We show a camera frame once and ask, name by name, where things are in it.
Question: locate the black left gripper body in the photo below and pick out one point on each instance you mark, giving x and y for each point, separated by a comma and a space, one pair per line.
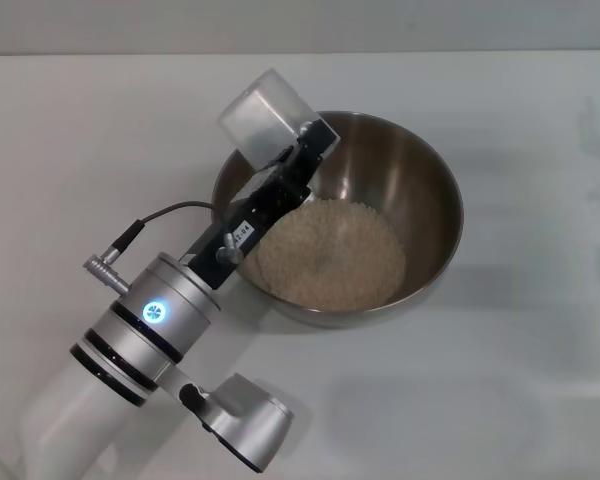
252, 220

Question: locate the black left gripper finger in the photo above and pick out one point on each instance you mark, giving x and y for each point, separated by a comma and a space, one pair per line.
317, 147

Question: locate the clear plastic measuring cup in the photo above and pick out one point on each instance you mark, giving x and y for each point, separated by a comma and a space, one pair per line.
262, 117

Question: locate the white uncooked rice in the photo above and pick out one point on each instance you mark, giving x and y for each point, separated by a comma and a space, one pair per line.
330, 255

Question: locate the stainless steel mixing bowl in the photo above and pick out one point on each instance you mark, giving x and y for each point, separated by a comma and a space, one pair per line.
410, 200

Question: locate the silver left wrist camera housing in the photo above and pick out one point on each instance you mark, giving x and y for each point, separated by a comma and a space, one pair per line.
245, 415

